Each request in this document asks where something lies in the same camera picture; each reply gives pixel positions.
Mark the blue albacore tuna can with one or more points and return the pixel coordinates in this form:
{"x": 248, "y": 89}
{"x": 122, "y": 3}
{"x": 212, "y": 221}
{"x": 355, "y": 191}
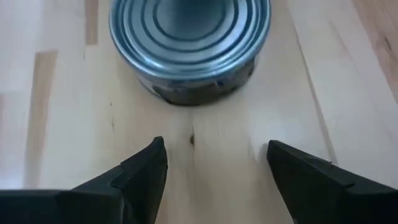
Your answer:
{"x": 189, "y": 40}

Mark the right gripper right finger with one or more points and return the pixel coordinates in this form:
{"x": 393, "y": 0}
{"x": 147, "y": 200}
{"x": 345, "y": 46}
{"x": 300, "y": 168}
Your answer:
{"x": 317, "y": 193}

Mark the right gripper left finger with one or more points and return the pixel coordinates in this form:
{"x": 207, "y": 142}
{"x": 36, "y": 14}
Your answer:
{"x": 124, "y": 199}

